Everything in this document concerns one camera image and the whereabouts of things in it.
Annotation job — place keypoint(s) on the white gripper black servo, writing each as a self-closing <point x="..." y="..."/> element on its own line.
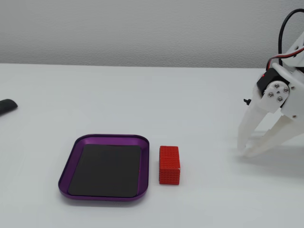
<point x="277" y="92"/>

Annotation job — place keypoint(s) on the red textured cube block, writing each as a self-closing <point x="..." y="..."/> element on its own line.
<point x="169" y="164"/>

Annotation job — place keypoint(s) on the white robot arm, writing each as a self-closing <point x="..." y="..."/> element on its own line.
<point x="298" y="53"/>

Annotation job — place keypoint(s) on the purple metal tray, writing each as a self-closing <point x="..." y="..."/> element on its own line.
<point x="145" y="166"/>

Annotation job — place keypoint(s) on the black rounded object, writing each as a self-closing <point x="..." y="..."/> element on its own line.
<point x="7" y="105"/>

